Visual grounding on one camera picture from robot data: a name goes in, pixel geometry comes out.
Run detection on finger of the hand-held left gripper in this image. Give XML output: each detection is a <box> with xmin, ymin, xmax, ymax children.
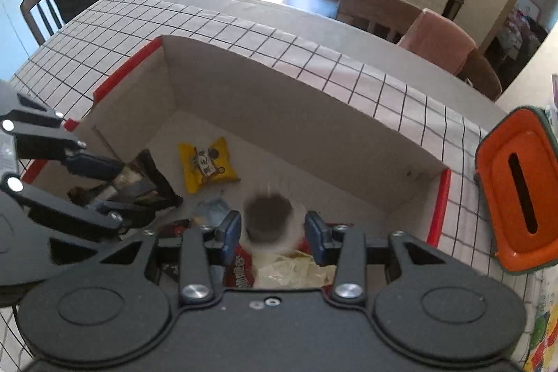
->
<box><xmin>0</xmin><ymin>93</ymin><xmax>126</xmax><ymax>183</ymax></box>
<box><xmin>0</xmin><ymin>175</ymin><xmax>157</xmax><ymax>268</ymax></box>

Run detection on orange tissue box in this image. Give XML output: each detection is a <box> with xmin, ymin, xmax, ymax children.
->
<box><xmin>474</xmin><ymin>105</ymin><xmax>558</xmax><ymax>277</ymax></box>

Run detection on wooden chair black seat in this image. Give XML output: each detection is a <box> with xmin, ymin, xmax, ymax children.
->
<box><xmin>20</xmin><ymin>0</ymin><xmax>107</xmax><ymax>48</ymax></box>

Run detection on cardboard box red edges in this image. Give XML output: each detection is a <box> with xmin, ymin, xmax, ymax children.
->
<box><xmin>20</xmin><ymin>34</ymin><xmax>452</xmax><ymax>291</ymax></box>

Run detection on colourful printed sheet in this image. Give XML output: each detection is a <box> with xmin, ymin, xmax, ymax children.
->
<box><xmin>523</xmin><ymin>267</ymin><xmax>558</xmax><ymax>372</ymax></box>

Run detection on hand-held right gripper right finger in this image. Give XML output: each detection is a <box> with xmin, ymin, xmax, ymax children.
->
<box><xmin>304</xmin><ymin>210</ymin><xmax>450</xmax><ymax>305</ymax></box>

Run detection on pink cloth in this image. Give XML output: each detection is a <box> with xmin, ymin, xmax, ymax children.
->
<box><xmin>397</xmin><ymin>8</ymin><xmax>478</xmax><ymax>76</ymax></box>

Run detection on pale blue snack wrapper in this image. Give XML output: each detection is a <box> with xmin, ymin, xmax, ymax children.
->
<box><xmin>194</xmin><ymin>198</ymin><xmax>232</xmax><ymax>227</ymax></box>

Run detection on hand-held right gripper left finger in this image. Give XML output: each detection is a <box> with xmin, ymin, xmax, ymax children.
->
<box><xmin>98</xmin><ymin>210</ymin><xmax>242</xmax><ymax>305</ymax></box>

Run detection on dark brown snack packet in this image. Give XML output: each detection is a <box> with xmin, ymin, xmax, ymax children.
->
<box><xmin>67</xmin><ymin>149</ymin><xmax>184</xmax><ymax>220</ymax></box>

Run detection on yellow red snack packet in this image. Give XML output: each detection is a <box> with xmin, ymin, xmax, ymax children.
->
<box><xmin>253</xmin><ymin>221</ymin><xmax>355</xmax><ymax>291</ymax></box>

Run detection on red brown cookie packet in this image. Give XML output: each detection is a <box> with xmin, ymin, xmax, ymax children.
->
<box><xmin>157</xmin><ymin>219</ymin><xmax>258</xmax><ymax>290</ymax></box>

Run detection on white checked tablecloth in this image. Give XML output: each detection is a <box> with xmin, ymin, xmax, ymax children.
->
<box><xmin>0</xmin><ymin>0</ymin><xmax>558</xmax><ymax>372</ymax></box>

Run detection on brown round snack cake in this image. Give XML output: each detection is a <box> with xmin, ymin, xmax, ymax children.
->
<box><xmin>240</xmin><ymin>187</ymin><xmax>306</xmax><ymax>257</ymax></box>

